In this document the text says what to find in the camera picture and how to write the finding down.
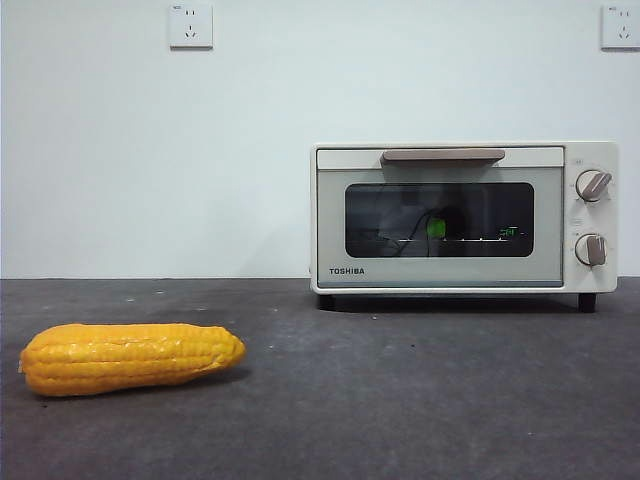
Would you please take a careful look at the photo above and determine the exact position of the oven temperature knob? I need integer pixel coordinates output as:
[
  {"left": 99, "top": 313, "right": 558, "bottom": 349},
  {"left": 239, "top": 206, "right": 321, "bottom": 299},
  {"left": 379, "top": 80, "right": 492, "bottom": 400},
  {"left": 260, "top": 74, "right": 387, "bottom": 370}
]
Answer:
[{"left": 574, "top": 170, "right": 614, "bottom": 204}]

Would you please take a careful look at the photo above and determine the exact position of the purple eggplant with green stem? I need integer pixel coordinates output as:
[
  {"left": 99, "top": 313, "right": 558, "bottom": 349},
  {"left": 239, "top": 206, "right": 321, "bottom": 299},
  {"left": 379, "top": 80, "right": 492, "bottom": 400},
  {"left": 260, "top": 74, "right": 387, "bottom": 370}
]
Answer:
[{"left": 425, "top": 205, "right": 474, "bottom": 241}]

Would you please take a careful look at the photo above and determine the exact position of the cream Toshiba toaster oven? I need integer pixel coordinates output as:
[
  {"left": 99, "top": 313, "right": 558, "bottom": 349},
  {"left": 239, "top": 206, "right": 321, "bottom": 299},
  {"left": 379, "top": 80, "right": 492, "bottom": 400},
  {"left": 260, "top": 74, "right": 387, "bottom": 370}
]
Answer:
[{"left": 308, "top": 141, "right": 620, "bottom": 315}]

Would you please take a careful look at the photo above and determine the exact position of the oven door with beige handle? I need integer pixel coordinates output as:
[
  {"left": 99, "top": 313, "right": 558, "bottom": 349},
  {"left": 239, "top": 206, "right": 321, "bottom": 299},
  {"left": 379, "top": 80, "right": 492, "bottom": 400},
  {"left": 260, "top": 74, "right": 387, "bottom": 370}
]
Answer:
[{"left": 314, "top": 146, "right": 565, "bottom": 290}]

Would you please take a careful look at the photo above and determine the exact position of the yellow corn cob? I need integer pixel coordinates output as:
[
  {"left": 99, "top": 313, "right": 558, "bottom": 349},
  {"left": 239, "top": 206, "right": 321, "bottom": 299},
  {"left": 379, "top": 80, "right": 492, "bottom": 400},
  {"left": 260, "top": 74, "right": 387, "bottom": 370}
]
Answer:
[{"left": 19, "top": 323, "right": 248, "bottom": 399}]

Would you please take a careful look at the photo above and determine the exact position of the white wall socket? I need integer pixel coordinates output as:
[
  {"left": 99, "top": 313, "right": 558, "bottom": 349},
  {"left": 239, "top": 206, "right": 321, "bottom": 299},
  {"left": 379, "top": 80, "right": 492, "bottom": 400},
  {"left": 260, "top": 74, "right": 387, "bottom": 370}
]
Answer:
[
  {"left": 599, "top": 3, "right": 640, "bottom": 51},
  {"left": 168, "top": 2, "right": 215, "bottom": 51}
]

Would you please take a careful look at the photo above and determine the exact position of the oven timer knob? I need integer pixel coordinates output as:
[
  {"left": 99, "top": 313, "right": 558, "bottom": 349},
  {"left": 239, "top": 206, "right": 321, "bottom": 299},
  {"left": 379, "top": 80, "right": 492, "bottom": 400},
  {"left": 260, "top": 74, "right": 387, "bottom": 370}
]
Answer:
[{"left": 573, "top": 233, "right": 609, "bottom": 266}]

